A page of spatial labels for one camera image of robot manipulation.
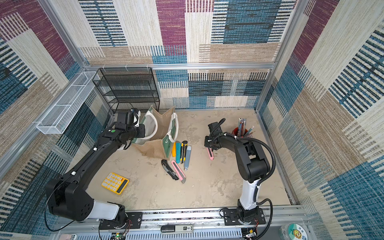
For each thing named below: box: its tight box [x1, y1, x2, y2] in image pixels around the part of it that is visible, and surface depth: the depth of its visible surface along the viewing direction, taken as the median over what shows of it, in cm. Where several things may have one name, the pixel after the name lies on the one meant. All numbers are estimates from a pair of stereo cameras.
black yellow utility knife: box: [180, 140, 189, 164], surface depth 98 cm
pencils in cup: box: [238, 118, 256, 138], surface depth 96 cm
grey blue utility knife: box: [184, 145, 192, 171], surface depth 96 cm
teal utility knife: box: [176, 140, 181, 164], surface depth 98 cm
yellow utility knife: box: [172, 141, 177, 158], surface depth 99 cm
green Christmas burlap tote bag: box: [131, 105, 179, 160], surface depth 89 cm
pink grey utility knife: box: [171, 160, 187, 184], surface depth 89 cm
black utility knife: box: [161, 159, 179, 181], surface depth 91 cm
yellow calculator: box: [101, 172, 130, 195], surface depth 86 cm
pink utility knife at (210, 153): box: [206, 147, 215, 161], surface depth 96 cm
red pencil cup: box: [231, 127, 248, 137], surface depth 97 cm
